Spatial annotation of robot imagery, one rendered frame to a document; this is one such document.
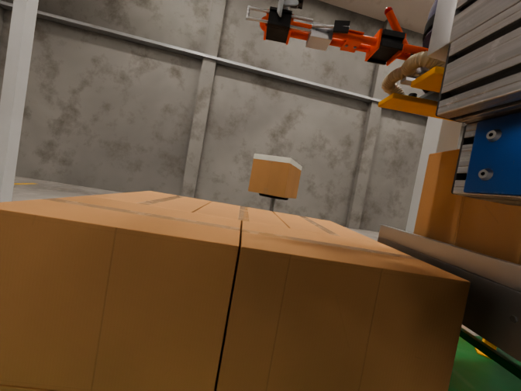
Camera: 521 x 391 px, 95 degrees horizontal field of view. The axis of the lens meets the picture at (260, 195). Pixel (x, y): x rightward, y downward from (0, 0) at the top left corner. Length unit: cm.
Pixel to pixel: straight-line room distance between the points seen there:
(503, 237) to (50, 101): 726
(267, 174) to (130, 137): 446
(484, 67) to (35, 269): 85
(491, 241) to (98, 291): 106
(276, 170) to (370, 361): 194
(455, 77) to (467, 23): 6
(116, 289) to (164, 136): 565
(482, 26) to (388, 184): 719
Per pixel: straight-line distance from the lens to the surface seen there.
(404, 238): 116
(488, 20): 39
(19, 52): 358
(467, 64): 38
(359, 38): 94
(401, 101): 103
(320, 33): 90
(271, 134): 622
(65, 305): 75
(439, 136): 226
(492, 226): 98
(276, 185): 242
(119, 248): 65
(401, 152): 780
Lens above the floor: 69
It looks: 2 degrees down
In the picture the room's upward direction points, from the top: 10 degrees clockwise
